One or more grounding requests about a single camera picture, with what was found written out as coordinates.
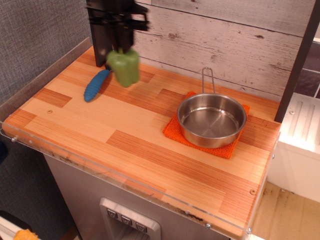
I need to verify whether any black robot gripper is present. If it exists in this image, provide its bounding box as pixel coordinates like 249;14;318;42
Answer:
86;0;149;53

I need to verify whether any green toy bell pepper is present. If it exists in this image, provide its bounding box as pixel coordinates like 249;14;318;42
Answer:
107;48;140;88

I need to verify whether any orange knitted cloth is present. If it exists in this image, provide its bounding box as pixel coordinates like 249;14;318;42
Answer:
162;91;250;159

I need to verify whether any stainless steel pan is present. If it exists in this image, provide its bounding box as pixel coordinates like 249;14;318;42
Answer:
176;67;247;149

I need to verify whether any clear acrylic edge guard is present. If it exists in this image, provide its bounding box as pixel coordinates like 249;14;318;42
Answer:
0;123;253;240

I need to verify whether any grey toy fridge cabinet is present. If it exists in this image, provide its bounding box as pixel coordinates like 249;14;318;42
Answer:
45;155;227;240

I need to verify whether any silver dispenser button panel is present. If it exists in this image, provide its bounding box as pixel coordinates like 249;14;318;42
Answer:
99;197;162;240

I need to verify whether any white toy sink unit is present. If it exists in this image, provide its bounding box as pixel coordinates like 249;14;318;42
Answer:
267;93;320;202

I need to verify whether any yellow cloth object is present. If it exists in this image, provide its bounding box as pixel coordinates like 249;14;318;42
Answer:
13;229;39;240

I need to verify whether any blue handled metal spoon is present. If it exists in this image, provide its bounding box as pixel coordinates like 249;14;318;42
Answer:
83;68;113;103

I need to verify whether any dark right frame post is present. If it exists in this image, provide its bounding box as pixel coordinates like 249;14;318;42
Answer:
274;0;320;123

